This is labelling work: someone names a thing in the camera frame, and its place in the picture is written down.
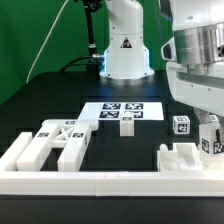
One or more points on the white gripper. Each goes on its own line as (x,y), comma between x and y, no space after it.
(204,92)

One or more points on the white chair seat piece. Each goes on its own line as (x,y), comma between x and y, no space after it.
(182,157)

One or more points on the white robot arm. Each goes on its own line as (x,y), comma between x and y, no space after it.
(194,55)

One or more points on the white chair back piece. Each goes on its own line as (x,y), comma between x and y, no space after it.
(71,136)

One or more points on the white tagged cube right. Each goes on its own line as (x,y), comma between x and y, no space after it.
(214,118)

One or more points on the white tagged cube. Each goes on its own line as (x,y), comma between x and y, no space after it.
(214,118)
(181,125)

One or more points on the white tagged cube left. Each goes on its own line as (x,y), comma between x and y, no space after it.
(181,125)

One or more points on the white marker base plate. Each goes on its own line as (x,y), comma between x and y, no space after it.
(114,110)

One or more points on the black camera pole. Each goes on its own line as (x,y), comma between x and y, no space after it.
(90,7)

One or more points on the white U-shaped frame fence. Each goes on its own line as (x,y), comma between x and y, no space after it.
(49,181)

